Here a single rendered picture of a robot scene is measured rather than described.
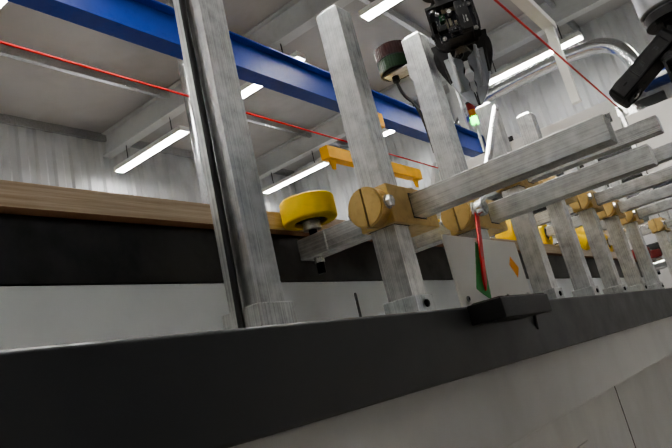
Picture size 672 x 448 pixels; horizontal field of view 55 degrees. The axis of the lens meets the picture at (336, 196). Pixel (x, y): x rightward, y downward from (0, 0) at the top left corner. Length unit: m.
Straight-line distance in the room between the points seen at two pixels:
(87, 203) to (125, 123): 9.16
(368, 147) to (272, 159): 11.04
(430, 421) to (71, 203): 0.45
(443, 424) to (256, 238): 0.34
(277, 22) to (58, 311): 7.40
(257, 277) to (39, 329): 0.23
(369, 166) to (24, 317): 0.41
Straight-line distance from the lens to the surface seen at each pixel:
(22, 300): 0.68
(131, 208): 0.76
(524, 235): 1.23
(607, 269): 1.70
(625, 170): 0.98
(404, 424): 0.71
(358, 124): 0.82
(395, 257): 0.77
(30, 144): 9.60
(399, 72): 1.12
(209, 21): 0.65
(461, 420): 0.82
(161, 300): 0.76
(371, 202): 0.76
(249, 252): 0.55
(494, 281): 0.96
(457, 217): 0.98
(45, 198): 0.70
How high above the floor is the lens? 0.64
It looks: 16 degrees up
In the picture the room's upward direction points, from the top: 14 degrees counter-clockwise
